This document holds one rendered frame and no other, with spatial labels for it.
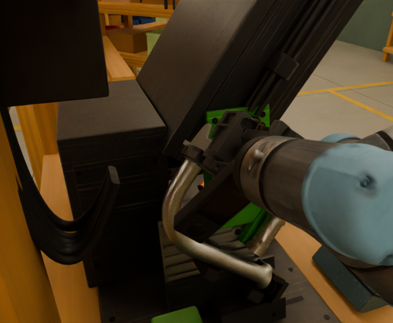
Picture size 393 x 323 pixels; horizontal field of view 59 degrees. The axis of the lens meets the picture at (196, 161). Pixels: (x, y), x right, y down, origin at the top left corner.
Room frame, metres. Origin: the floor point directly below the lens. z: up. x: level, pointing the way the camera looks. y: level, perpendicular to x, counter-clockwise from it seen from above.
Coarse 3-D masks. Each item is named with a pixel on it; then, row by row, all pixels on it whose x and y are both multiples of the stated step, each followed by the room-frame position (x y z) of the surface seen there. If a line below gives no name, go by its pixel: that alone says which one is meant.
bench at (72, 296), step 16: (48, 160) 1.07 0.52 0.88; (48, 176) 0.97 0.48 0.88; (48, 192) 0.87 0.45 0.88; (64, 192) 0.87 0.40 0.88; (64, 208) 0.79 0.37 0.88; (48, 272) 0.56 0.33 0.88; (64, 272) 0.56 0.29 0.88; (80, 272) 0.56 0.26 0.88; (64, 288) 0.51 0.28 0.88; (80, 288) 0.51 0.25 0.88; (96, 288) 0.51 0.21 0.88; (64, 304) 0.47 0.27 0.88; (80, 304) 0.47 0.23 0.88; (96, 304) 0.47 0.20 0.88; (64, 320) 0.44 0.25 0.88; (80, 320) 0.44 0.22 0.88; (96, 320) 0.44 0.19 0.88
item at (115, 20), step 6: (108, 18) 8.69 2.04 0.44; (114, 18) 8.73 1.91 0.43; (120, 18) 8.77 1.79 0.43; (132, 18) 9.25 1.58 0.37; (138, 18) 9.29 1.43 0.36; (144, 18) 9.34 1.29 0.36; (150, 18) 9.24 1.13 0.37; (156, 18) 9.05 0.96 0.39; (162, 18) 9.10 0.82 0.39; (108, 24) 8.61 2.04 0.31; (114, 24) 8.73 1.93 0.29; (120, 24) 8.77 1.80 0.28; (138, 24) 8.90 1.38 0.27
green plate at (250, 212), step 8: (208, 112) 0.53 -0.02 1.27; (216, 112) 0.53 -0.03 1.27; (248, 112) 0.55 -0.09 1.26; (264, 112) 0.56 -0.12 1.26; (208, 120) 0.52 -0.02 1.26; (216, 120) 0.53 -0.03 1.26; (264, 120) 0.55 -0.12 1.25; (208, 136) 0.52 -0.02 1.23; (208, 176) 0.54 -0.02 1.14; (248, 208) 0.50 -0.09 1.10; (256, 208) 0.51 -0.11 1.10; (240, 216) 0.49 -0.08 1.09; (248, 216) 0.50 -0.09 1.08; (256, 216) 0.50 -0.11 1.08; (224, 224) 0.48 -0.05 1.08; (232, 224) 0.49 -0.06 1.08; (240, 224) 0.49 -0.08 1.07
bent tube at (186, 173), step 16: (176, 176) 0.46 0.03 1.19; (192, 176) 0.46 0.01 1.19; (176, 192) 0.44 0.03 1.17; (176, 208) 0.44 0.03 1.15; (176, 240) 0.42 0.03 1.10; (192, 240) 0.43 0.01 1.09; (192, 256) 0.42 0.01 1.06; (208, 256) 0.42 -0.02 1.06; (224, 256) 0.43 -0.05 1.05; (240, 272) 0.43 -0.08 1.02; (256, 272) 0.44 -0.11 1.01
